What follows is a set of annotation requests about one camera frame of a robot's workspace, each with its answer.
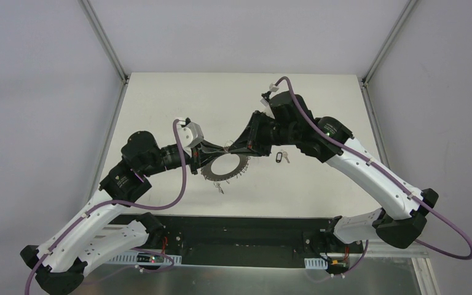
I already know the left aluminium frame post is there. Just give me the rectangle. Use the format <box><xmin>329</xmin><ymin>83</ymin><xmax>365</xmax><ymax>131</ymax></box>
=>
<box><xmin>78</xmin><ymin>0</ymin><xmax>129</xmax><ymax>85</ymax></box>

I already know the metal disc with keyrings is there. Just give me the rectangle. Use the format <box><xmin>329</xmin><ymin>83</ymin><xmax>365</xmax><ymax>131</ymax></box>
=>
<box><xmin>201</xmin><ymin>154</ymin><xmax>250</xmax><ymax>182</ymax></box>

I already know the black key tag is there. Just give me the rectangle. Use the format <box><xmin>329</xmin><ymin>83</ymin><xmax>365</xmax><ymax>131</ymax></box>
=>
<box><xmin>275</xmin><ymin>152</ymin><xmax>283</xmax><ymax>163</ymax></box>

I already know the right aluminium frame post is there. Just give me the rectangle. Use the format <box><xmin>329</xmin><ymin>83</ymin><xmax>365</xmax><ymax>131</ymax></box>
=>
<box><xmin>361</xmin><ymin>0</ymin><xmax>420</xmax><ymax>87</ymax></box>

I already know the left circuit board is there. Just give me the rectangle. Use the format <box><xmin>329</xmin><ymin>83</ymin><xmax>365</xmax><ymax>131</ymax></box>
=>
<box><xmin>136</xmin><ymin>253</ymin><xmax>166</xmax><ymax>264</ymax></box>

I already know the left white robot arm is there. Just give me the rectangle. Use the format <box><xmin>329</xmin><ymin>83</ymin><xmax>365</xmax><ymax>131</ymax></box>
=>
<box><xmin>20</xmin><ymin>124</ymin><xmax>227</xmax><ymax>294</ymax></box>

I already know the white slotted cable duct left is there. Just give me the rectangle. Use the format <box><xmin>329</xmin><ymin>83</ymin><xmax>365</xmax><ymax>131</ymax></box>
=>
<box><xmin>105</xmin><ymin>251</ymin><xmax>182</xmax><ymax>266</ymax></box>

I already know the white slotted cable duct right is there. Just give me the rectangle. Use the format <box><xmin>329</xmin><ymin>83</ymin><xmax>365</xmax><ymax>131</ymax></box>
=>
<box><xmin>304</xmin><ymin>258</ymin><xmax>328</xmax><ymax>270</ymax></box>

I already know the white slotted cable duct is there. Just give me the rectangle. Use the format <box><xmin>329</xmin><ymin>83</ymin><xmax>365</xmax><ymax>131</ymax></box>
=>
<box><xmin>105</xmin><ymin>251</ymin><xmax>182</xmax><ymax>266</ymax></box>
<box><xmin>304</xmin><ymin>258</ymin><xmax>328</xmax><ymax>270</ymax></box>

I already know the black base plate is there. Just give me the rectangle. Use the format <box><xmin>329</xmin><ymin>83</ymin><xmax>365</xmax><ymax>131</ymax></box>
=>
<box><xmin>105</xmin><ymin>214</ymin><xmax>364</xmax><ymax>270</ymax></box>

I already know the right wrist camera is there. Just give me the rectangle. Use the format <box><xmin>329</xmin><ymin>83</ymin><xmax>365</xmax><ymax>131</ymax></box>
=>
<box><xmin>261</xmin><ymin>83</ymin><xmax>282</xmax><ymax>109</ymax></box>

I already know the right circuit board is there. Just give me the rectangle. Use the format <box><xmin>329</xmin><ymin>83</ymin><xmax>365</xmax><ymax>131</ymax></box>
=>
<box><xmin>326</xmin><ymin>260</ymin><xmax>349</xmax><ymax>275</ymax></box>

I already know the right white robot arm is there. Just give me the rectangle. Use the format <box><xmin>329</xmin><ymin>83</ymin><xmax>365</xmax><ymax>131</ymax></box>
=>
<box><xmin>228</xmin><ymin>91</ymin><xmax>438</xmax><ymax>252</ymax></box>

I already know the aluminium frame post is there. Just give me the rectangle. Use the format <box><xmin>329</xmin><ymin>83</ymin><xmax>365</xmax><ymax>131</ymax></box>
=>
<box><xmin>78</xmin><ymin>0</ymin><xmax>129</xmax><ymax>85</ymax></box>
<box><xmin>361</xmin><ymin>0</ymin><xmax>420</xmax><ymax>87</ymax></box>

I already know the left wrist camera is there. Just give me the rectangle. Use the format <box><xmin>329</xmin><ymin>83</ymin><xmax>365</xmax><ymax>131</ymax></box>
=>
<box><xmin>177</xmin><ymin>120</ymin><xmax>205</xmax><ymax>150</ymax></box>

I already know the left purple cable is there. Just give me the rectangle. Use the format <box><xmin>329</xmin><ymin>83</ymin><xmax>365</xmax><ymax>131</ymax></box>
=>
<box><xmin>24</xmin><ymin>118</ymin><xmax>189</xmax><ymax>295</ymax></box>

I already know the circuit board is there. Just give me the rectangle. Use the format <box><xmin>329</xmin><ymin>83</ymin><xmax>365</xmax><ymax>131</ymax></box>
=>
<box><xmin>326</xmin><ymin>260</ymin><xmax>349</xmax><ymax>275</ymax></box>
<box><xmin>136</xmin><ymin>253</ymin><xmax>166</xmax><ymax>264</ymax></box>

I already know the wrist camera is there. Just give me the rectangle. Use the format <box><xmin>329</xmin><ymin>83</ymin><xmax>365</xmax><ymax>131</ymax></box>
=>
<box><xmin>261</xmin><ymin>83</ymin><xmax>282</xmax><ymax>109</ymax></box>
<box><xmin>177</xmin><ymin>120</ymin><xmax>205</xmax><ymax>150</ymax></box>

